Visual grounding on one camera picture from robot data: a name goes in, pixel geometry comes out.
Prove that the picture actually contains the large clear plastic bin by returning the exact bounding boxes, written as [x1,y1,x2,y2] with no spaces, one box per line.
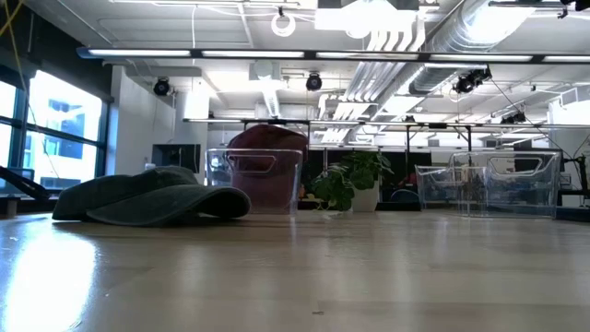
[449,150,562,219]

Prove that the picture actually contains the black ceiling camera cluster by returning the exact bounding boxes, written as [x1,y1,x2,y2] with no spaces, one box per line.
[452,66,493,95]

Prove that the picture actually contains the maroon knit hat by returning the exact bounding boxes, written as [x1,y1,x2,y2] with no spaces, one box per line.
[227,123,309,214]

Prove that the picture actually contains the black equipment stand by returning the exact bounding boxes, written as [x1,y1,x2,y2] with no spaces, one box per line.
[557,154,590,208]

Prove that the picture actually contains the green leafy plant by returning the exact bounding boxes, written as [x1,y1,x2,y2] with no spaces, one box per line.
[309,150,395,213]

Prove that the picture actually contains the small clear plastic bin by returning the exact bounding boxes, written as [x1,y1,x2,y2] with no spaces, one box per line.
[414,164,488,214]

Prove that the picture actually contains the large window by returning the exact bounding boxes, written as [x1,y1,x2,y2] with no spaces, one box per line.
[0,68,110,195]

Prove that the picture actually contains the black metal rack frame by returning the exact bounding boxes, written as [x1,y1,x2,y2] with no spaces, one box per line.
[242,118,474,176]

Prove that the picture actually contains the white coiled ring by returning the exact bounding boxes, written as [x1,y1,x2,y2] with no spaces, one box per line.
[270,12,298,39]

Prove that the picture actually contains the black computer monitor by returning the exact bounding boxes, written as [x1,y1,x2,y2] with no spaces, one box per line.
[151,143,202,174]

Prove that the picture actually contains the white plant pot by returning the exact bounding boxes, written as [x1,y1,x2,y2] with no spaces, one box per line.
[351,182,380,213]

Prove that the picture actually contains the long LED light bar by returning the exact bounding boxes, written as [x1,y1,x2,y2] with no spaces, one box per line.
[76,45,590,65]

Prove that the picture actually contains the black diagonal bar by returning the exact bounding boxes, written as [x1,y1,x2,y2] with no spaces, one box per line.
[0,166,50,202]

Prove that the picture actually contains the dark green baseball cap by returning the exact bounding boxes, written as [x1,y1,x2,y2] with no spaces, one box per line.
[52,165,253,228]

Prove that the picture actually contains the clear plastic bin with handle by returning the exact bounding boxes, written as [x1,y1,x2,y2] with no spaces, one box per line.
[206,147,304,216]

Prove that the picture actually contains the blue chair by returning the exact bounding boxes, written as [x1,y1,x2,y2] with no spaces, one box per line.
[390,188,420,204]

